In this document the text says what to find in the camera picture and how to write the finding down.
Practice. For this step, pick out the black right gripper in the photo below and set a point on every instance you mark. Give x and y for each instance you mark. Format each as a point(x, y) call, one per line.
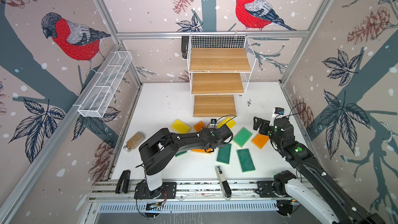
point(264, 125)

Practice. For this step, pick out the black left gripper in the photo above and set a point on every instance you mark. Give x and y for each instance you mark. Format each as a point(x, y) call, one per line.
point(221, 143)

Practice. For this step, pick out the orange sponge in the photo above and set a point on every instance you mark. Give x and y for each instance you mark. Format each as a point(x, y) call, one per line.
point(205, 151)
point(260, 140)
point(199, 126)

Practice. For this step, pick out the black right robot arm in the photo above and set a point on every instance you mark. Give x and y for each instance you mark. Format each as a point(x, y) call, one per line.
point(330, 204)

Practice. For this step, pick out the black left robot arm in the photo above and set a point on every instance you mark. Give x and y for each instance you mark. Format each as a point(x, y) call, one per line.
point(160, 149)

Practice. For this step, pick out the dark green sponge middle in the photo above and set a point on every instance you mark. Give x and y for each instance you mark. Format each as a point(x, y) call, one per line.
point(224, 154)

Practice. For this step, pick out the dark green sponge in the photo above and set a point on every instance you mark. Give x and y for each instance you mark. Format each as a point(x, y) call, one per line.
point(245, 160)
point(224, 154)
point(180, 153)

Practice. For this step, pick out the yellow sponge right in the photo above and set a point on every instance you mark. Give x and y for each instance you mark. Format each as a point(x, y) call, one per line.
point(227, 121)

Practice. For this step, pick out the yellow sponge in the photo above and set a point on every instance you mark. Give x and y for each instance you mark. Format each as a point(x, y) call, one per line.
point(227, 121)
point(180, 127)

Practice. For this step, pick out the light green sponge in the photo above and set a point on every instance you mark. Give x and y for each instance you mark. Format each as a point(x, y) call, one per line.
point(242, 137)

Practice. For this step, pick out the dark green sponge left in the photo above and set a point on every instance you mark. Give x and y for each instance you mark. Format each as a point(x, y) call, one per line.
point(180, 153)

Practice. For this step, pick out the yellow sponge left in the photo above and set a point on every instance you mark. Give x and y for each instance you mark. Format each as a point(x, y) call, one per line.
point(180, 127)

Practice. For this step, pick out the dark green sponge right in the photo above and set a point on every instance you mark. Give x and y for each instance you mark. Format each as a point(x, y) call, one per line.
point(245, 160)

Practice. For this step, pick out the white black handheld scanner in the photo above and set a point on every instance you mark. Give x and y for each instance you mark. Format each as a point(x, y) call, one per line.
point(225, 187)

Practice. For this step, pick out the glass spice jar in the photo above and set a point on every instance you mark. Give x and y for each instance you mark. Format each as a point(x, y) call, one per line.
point(134, 142)

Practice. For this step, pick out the black stapler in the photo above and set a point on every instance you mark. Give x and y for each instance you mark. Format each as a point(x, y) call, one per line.
point(123, 182)

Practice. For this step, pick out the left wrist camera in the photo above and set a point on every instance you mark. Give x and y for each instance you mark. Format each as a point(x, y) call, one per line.
point(213, 123)

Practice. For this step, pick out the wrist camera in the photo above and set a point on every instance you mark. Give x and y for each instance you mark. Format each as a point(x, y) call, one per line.
point(213, 123)
point(278, 111)

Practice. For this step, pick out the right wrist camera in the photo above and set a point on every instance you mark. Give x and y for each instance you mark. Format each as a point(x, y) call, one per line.
point(278, 111)

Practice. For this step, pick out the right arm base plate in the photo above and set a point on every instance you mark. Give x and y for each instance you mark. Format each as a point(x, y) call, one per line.
point(265, 189)

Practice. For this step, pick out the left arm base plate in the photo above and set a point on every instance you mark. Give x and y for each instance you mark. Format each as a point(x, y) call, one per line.
point(166, 191)

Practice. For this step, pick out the white wire wooden shelf unit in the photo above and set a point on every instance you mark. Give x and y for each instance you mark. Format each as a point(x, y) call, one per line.
point(220, 68)

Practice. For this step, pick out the white wire wall basket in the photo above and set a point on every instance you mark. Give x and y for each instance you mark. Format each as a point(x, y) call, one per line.
point(101, 94)

